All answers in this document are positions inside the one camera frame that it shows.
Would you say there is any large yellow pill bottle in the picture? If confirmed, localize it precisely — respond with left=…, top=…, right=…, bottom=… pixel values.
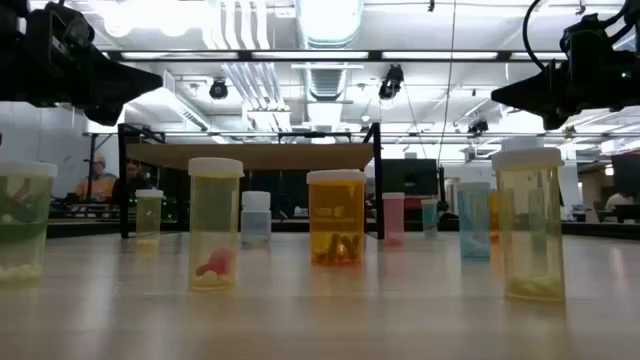
left=491, top=146, right=567, bottom=303

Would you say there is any amber bottle with white cap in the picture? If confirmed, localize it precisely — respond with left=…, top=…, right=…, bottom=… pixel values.
left=306, top=168, right=368, bottom=267

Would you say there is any blue pill bottle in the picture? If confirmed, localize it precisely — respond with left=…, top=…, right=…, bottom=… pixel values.
left=456, top=181, right=493, bottom=262

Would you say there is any green pill bottle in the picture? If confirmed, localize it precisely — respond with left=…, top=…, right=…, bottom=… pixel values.
left=0, top=159, right=59, bottom=287

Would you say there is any person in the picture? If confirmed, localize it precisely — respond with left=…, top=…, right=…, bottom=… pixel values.
left=603, top=191, right=635, bottom=214
left=74, top=154, right=120, bottom=204
left=110, top=158, right=151, bottom=206

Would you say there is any clear pill bottle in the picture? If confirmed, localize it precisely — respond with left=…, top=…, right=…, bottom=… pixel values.
left=240, top=190, right=273, bottom=250

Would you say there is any thin hanging cable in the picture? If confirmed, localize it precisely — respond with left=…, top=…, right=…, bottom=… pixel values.
left=436, top=0, right=458, bottom=169

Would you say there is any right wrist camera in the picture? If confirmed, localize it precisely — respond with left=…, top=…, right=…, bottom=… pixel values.
left=559, top=13, right=609, bottom=54

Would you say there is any ribbed ceiling duct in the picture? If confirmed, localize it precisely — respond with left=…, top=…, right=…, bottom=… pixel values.
left=305, top=67, right=350, bottom=102

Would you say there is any pink pill bottle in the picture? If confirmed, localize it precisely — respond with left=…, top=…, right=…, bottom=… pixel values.
left=381, top=191, right=406, bottom=248

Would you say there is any small yellow-green pill bottle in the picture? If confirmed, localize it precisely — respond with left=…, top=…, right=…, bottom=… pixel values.
left=135, top=188, right=165, bottom=246

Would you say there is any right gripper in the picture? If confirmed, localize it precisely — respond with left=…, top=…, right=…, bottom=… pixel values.
left=490, top=46, right=640, bottom=133

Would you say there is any bright ceiling duct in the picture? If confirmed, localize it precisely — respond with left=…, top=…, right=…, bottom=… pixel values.
left=294, top=0, right=366, bottom=50

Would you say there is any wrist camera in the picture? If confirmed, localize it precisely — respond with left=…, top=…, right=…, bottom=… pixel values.
left=47, top=2, right=97, bottom=56
left=559, top=13, right=609, bottom=54

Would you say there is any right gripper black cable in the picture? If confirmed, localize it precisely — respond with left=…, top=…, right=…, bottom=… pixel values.
left=521, top=0, right=551, bottom=72

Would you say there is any orange bottle with capsules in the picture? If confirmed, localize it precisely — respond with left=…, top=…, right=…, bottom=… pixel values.
left=489, top=189, right=501, bottom=247

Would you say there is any wooden shelf with black frame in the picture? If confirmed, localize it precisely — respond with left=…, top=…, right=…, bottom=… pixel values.
left=117, top=122, right=385, bottom=240

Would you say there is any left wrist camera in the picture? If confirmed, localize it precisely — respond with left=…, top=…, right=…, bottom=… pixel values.
left=47, top=2, right=97, bottom=56

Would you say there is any yellow bottle with red pills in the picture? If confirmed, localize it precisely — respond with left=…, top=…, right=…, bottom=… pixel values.
left=187, top=156, right=245, bottom=292

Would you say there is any small teal pill bottle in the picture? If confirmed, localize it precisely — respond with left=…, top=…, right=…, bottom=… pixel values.
left=420, top=198, right=440, bottom=237

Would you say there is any overhead light bar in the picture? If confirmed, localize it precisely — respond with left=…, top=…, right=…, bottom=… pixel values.
left=99, top=48, right=569, bottom=64

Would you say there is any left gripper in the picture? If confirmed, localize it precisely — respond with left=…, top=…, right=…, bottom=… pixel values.
left=0, top=9, right=164, bottom=128

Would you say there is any black monitor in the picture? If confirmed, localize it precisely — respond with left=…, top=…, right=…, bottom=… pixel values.
left=382, top=158, right=439, bottom=197
left=610, top=153, right=640, bottom=197

